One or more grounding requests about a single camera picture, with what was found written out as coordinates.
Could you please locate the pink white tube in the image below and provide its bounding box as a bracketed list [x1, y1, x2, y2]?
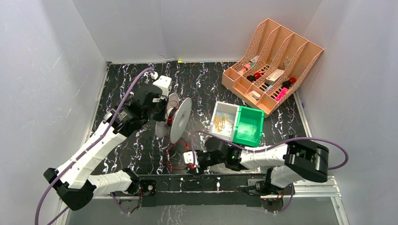
[238, 55, 259, 75]

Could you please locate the red black bottle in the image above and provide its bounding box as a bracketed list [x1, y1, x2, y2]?
[282, 77, 296, 89]

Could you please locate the pink marker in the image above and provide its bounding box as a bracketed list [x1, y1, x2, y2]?
[276, 88, 289, 101]

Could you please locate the green plastic bin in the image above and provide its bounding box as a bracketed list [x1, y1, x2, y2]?
[232, 106, 265, 147]

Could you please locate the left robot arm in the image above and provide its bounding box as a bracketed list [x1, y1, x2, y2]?
[43, 91, 169, 211]

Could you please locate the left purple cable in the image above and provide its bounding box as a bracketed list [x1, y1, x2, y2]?
[34, 67, 158, 225]

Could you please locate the peach file organizer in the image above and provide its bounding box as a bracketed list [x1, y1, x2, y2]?
[222, 18, 324, 117]

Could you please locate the white plastic bin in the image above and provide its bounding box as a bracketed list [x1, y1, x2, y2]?
[209, 101, 240, 142]

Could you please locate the red black ball item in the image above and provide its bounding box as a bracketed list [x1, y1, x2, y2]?
[246, 72, 262, 83]

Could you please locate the white small eraser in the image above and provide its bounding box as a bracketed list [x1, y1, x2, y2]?
[250, 90, 261, 101]

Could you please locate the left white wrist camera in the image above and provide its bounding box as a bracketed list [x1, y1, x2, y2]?
[153, 75, 172, 97]

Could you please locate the white perforated cable spool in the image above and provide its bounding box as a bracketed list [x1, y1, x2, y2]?
[155, 93, 192, 143]

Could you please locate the white box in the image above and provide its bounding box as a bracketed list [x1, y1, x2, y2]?
[265, 69, 285, 85]

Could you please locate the red cable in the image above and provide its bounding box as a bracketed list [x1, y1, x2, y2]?
[165, 99, 190, 171]

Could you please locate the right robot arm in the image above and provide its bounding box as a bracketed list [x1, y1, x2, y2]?
[183, 136, 329, 194]

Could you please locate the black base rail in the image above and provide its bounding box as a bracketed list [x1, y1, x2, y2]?
[110, 173, 296, 209]

